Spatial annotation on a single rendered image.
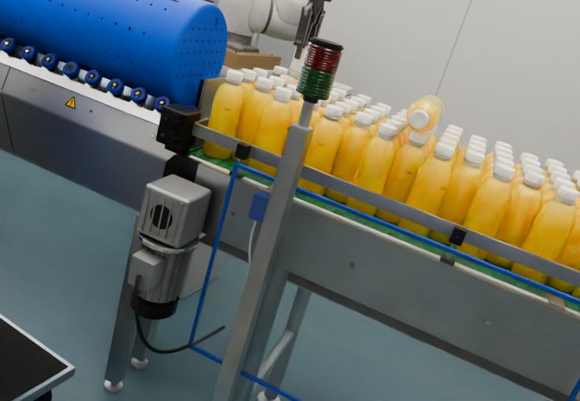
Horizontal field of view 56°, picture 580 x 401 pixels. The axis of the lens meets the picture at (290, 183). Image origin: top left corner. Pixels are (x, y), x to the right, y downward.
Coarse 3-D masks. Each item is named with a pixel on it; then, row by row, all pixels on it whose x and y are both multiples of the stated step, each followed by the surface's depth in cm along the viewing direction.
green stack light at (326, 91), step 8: (304, 72) 96; (312, 72) 95; (320, 72) 95; (328, 72) 96; (304, 80) 96; (312, 80) 96; (320, 80) 95; (328, 80) 96; (296, 88) 98; (304, 88) 96; (312, 88) 96; (320, 88) 96; (328, 88) 97; (312, 96) 96; (320, 96) 97; (328, 96) 98
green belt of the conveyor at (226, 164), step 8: (192, 152) 132; (200, 152) 134; (208, 160) 130; (216, 160) 131; (224, 160) 133; (232, 160) 134; (224, 168) 128; (232, 168) 129; (376, 216) 126; (432, 240) 122
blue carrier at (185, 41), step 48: (0, 0) 147; (48, 0) 142; (96, 0) 139; (144, 0) 137; (192, 0) 139; (48, 48) 149; (96, 48) 140; (144, 48) 135; (192, 48) 139; (192, 96) 148
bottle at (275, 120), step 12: (276, 96) 125; (264, 108) 126; (276, 108) 124; (288, 108) 125; (264, 120) 125; (276, 120) 124; (288, 120) 126; (264, 132) 126; (276, 132) 125; (264, 144) 126; (276, 144) 126; (264, 168) 128; (276, 168) 130
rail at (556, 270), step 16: (208, 128) 126; (224, 144) 125; (272, 160) 122; (304, 176) 120; (320, 176) 119; (352, 192) 117; (368, 192) 116; (384, 208) 115; (400, 208) 114; (416, 208) 114; (432, 224) 113; (448, 224) 111; (464, 240) 111; (480, 240) 110; (496, 240) 109; (512, 256) 108; (528, 256) 107; (544, 272) 107; (560, 272) 106; (576, 272) 105
